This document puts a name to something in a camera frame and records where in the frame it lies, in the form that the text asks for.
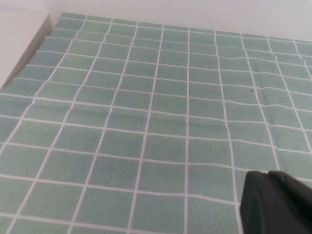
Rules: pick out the green checkered tablecloth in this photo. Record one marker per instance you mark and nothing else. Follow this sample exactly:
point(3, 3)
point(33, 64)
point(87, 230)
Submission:
point(146, 122)

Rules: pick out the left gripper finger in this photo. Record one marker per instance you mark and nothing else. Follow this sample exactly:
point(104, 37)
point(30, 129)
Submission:
point(275, 207)

